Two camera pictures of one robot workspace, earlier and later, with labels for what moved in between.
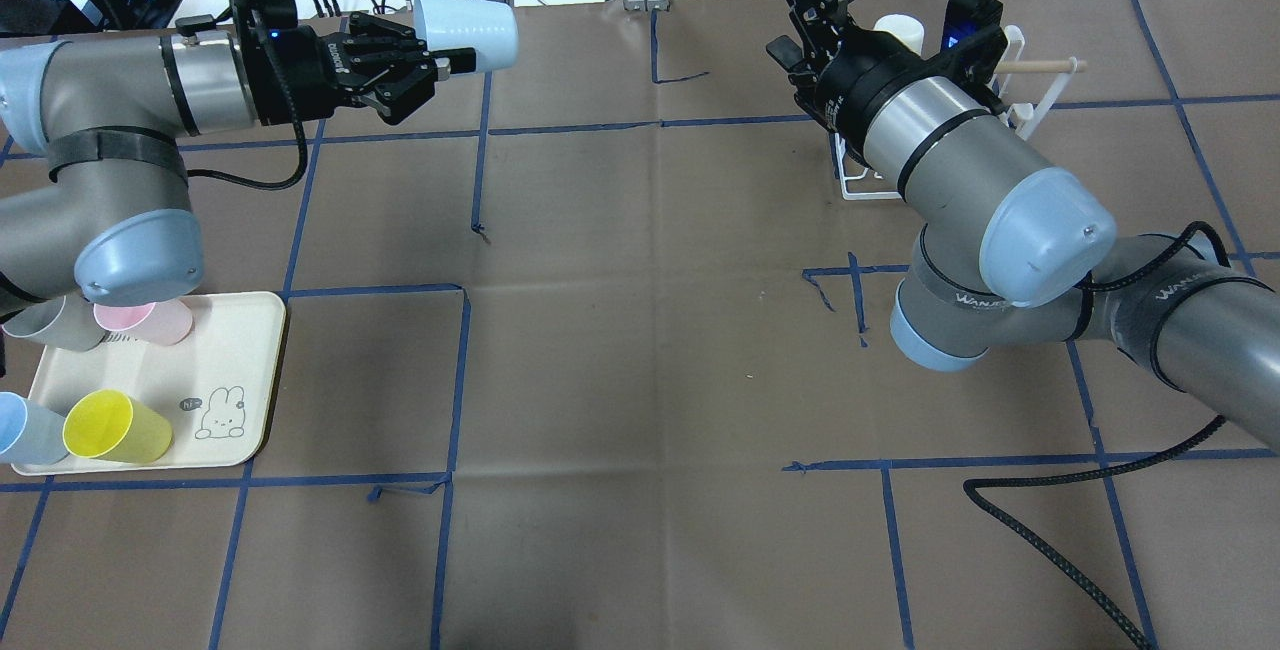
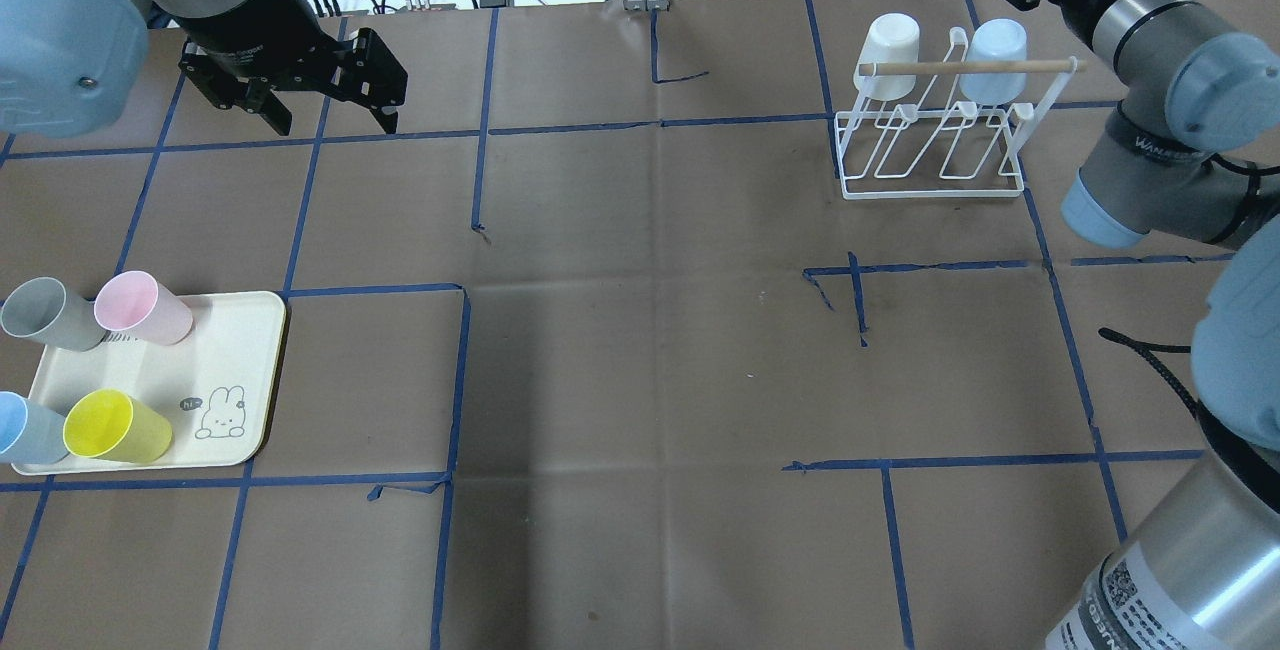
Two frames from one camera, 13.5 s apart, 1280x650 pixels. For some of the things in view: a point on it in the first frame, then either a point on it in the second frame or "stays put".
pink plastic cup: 161,323 stays put
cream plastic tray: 216,386 stays put
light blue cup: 448,22 to 996,40
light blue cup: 30,433 stays put
